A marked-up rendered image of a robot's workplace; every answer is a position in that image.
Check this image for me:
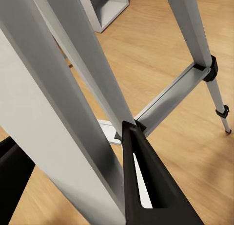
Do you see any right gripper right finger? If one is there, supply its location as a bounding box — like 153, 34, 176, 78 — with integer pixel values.
122, 121, 204, 225

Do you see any camera tripod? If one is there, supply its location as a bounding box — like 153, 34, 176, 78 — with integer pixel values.
0, 0, 232, 225

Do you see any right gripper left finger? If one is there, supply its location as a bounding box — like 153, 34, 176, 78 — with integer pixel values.
0, 136, 36, 225

